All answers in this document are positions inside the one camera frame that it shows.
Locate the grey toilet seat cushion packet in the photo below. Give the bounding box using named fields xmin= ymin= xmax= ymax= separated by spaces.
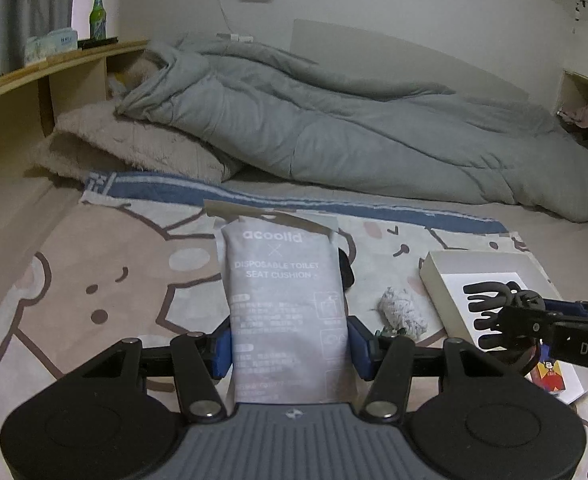
xmin=205 ymin=200 xmax=356 ymax=404

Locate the black claw hair clip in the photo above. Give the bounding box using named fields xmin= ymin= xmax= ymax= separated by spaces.
xmin=463 ymin=282 xmax=546 ymax=350

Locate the white patterned rolled cloth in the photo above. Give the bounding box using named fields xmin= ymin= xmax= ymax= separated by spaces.
xmin=376 ymin=287 xmax=427 ymax=341

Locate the red blue card pack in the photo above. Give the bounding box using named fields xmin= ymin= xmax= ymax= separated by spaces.
xmin=529 ymin=360 xmax=566 ymax=394

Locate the white shallow cardboard box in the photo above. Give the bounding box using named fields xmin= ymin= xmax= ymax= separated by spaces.
xmin=420 ymin=250 xmax=588 ymax=404

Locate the cartoon bear print cloth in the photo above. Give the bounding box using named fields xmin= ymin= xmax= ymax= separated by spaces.
xmin=0 ymin=174 xmax=588 ymax=479

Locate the grey duvet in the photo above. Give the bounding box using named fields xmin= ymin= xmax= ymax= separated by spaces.
xmin=118 ymin=35 xmax=588 ymax=222

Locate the beige fleece blanket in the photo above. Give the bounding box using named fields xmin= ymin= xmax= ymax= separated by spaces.
xmin=31 ymin=54 xmax=243 ymax=184

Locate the wooden headboard shelf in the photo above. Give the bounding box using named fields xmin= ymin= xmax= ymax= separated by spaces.
xmin=0 ymin=40 xmax=146 ymax=235

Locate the grey headboard panel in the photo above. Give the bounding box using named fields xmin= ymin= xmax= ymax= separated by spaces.
xmin=289 ymin=20 xmax=528 ymax=102

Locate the tissue pack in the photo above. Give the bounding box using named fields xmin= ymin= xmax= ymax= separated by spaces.
xmin=24 ymin=27 xmax=78 ymax=66

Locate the green glass bottle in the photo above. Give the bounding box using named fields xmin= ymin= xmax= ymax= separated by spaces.
xmin=88 ymin=0 xmax=107 ymax=41

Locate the white charging cable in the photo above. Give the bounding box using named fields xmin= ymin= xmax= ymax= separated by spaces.
xmin=208 ymin=0 xmax=255 ymax=44

